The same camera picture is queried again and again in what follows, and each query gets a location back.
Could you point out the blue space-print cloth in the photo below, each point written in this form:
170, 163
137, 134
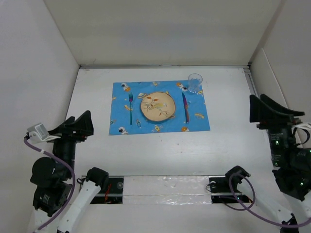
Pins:
120, 108

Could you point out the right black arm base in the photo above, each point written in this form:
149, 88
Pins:
219, 190

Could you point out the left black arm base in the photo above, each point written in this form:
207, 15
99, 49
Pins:
109, 189

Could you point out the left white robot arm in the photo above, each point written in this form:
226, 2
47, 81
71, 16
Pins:
60, 199

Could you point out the clear drinking glass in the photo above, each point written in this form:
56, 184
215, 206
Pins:
194, 82

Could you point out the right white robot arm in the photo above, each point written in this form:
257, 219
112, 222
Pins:
291, 170

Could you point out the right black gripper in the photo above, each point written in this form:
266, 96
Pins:
256, 107

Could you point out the iridescent knife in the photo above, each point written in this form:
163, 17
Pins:
185, 103

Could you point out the iridescent fork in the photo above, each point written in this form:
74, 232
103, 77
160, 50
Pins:
131, 101

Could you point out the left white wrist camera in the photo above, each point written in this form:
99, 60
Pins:
38, 133

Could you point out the round bird-pattern plate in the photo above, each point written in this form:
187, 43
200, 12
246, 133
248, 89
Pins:
157, 106

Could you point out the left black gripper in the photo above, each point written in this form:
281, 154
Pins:
83, 124

